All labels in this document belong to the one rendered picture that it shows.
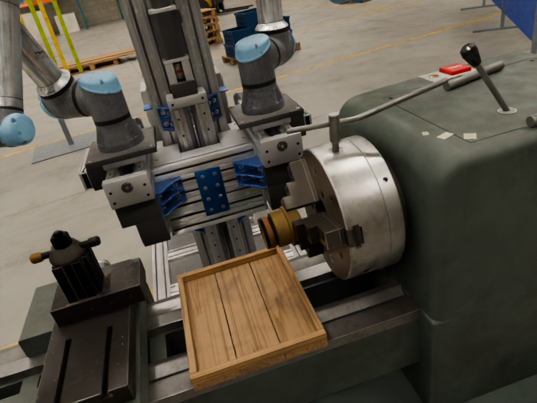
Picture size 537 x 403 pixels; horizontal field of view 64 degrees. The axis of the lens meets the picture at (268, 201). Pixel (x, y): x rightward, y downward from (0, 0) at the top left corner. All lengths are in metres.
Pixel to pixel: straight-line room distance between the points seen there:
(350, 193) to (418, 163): 0.14
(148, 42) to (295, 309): 1.00
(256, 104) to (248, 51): 0.17
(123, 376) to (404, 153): 0.71
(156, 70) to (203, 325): 0.90
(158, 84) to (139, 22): 0.20
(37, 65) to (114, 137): 0.29
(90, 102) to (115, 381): 0.84
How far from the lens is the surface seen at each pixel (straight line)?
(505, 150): 0.90
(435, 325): 1.06
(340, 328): 1.04
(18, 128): 1.17
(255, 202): 1.59
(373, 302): 1.11
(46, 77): 1.49
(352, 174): 0.89
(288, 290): 1.12
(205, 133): 1.59
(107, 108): 1.44
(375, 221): 0.89
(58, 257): 1.05
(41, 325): 1.27
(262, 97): 1.47
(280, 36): 1.56
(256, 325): 1.05
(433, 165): 0.86
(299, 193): 1.00
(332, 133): 0.91
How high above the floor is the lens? 1.63
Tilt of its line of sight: 30 degrees down
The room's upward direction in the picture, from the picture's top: 11 degrees counter-clockwise
